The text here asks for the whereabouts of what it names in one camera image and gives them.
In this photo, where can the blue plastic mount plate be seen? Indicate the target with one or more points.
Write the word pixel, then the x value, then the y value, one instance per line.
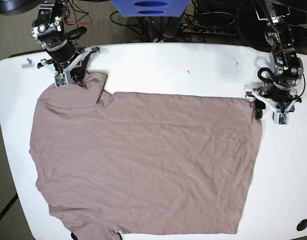
pixel 151 8

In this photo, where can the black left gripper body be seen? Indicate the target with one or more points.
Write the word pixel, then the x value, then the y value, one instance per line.
pixel 274 98

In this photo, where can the mauve T-shirt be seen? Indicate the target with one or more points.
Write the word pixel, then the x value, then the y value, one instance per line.
pixel 138 163

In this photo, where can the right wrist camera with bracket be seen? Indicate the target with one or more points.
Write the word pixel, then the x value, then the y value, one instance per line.
pixel 61 66

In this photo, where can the small purple logo sticker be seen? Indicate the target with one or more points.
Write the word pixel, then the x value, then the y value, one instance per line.
pixel 29 64

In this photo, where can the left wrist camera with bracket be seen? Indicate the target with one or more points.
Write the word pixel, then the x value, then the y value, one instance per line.
pixel 279 118

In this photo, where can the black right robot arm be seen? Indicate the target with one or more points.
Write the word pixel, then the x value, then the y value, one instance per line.
pixel 48 28

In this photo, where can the black table cable grommet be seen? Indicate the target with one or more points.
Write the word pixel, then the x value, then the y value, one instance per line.
pixel 301 225

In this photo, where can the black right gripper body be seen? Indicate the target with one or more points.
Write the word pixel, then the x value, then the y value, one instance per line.
pixel 65 51

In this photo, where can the black power strip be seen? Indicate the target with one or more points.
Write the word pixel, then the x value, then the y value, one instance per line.
pixel 199 29

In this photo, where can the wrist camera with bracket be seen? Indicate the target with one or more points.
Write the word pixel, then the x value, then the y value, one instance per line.
pixel 279 118
pixel 61 66

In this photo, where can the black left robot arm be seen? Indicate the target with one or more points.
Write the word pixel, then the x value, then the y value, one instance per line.
pixel 288 72

